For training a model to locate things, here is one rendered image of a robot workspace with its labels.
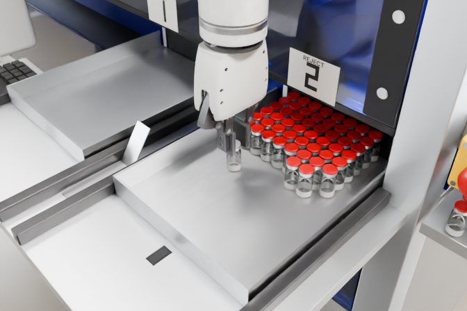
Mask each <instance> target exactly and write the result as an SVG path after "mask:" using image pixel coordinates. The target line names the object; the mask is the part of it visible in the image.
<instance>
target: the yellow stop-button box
mask: <svg viewBox="0 0 467 311"><path fill-rule="evenodd" d="M466 167H467V134H466V135H465V136H464V137H463V138H462V141H461V144H460V146H459V150H458V152H457V156H456V158H455V160H454V164H453V166H452V170H451V172H450V175H449V178H448V185H450V186H452V187H454V188H456V189H458V190H459V188H458V184H457V178H458V175H459V174H460V173H461V172H462V171H463V170H464V169H465V168H466Z"/></svg>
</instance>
